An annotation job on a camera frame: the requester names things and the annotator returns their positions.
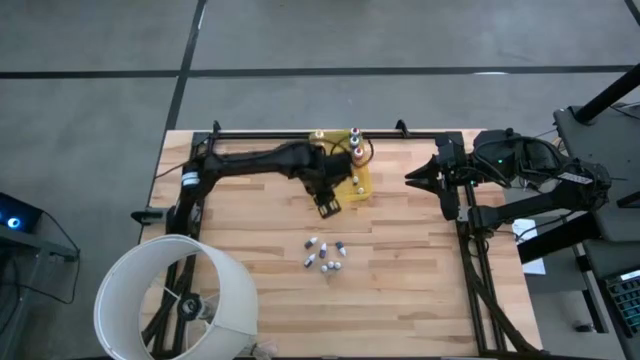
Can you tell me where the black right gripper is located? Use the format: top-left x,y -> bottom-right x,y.
403,130 -> 481,222

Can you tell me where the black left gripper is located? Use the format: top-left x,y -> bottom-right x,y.
297,142 -> 355,220

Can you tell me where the yellow translucent plastic tray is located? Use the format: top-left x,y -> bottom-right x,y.
308,128 -> 375,204

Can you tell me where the white paper sheet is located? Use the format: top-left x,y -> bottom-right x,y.
512,218 -> 547,276

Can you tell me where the black stand beam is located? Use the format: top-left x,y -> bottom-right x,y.
517,212 -> 601,265

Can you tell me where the white round lampshade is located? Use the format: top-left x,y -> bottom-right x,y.
93,233 -> 260,360

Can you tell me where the crumpled pale cloth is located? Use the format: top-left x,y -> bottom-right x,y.
249,339 -> 279,360

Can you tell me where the grey keyboard shelf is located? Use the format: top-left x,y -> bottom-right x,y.
574,234 -> 640,360

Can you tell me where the grey metal cart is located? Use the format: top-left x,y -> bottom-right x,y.
552,102 -> 640,244

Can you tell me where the black round pole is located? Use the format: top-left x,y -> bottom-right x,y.
572,62 -> 640,124

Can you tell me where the black lamp socket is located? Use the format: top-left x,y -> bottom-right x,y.
175,293 -> 207,322

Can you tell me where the backlit keyboard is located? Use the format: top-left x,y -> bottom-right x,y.
604,269 -> 640,341

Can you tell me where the grey side table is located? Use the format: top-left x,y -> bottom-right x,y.
0,219 -> 82,360

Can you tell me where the black device with blue light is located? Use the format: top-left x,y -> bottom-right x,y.
0,192 -> 44,234

